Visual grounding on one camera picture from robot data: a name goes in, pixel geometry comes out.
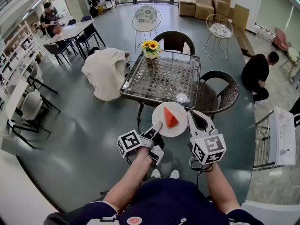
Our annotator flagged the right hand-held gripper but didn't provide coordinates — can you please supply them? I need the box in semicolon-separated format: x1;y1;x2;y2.
187;110;227;165

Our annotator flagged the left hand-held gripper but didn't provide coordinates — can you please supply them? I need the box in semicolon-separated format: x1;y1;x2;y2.
116;121;165;168

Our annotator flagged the white round plate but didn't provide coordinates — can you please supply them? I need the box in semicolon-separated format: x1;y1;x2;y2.
151;102;188;138

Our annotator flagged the red watermelon slice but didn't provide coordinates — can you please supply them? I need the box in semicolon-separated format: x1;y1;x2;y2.
163;106;180;129

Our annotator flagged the person's left forearm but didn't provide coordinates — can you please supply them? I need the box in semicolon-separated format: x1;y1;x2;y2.
103;149;153;214

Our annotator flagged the person's right forearm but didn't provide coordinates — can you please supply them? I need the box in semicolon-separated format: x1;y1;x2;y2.
206;163;242;215

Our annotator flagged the glass top wicker table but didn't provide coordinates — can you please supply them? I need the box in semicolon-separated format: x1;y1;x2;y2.
119;50;202;123

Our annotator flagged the dark wicker armchair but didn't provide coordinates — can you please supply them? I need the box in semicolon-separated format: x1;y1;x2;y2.
192;70;240;121
153;31;195;56

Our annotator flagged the steel bar rack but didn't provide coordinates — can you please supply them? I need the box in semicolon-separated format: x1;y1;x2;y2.
253;110;275;171

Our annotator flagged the person's navy shirt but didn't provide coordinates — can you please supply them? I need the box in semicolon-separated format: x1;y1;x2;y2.
43;178;265;225

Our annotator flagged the sunflower bouquet in vase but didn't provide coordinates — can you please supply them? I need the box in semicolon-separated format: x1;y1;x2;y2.
142;40;162;60

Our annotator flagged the white box appliance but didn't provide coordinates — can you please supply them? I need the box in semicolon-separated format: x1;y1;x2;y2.
267;105;297;167

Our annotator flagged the low wooden platform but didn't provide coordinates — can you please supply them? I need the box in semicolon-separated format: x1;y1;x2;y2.
231;22;256;57

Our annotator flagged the floral round cushion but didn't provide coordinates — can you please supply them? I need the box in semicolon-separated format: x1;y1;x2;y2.
210;23;233;38
135;5;158;23

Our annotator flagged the flat cardboard sheet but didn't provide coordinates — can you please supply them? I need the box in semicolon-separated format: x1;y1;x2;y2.
232;3;250;30

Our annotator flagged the pink fabric seat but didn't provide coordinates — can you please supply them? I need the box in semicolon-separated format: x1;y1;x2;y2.
273;28;289;52

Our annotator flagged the white shell chair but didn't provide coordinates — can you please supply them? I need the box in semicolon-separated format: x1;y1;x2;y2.
6;89;61;150
26;61;59;95

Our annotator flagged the long grey table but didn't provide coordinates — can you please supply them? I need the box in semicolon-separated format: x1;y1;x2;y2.
50;19;106;60

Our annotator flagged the white rectangular table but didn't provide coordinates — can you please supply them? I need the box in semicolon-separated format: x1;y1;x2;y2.
4;80;29;122

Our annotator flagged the white locker cabinet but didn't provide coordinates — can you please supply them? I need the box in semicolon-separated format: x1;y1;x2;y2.
64;0;85;22

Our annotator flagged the white shelf unit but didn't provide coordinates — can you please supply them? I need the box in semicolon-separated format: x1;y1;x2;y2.
0;20;45;89

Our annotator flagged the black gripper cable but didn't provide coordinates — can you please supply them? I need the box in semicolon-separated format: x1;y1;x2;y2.
189;157;213;173

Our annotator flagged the white wire chair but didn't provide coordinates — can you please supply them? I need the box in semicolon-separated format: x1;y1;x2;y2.
131;7;162;53

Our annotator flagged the gold wire chair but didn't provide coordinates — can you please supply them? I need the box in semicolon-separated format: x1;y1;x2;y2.
204;14;234;60

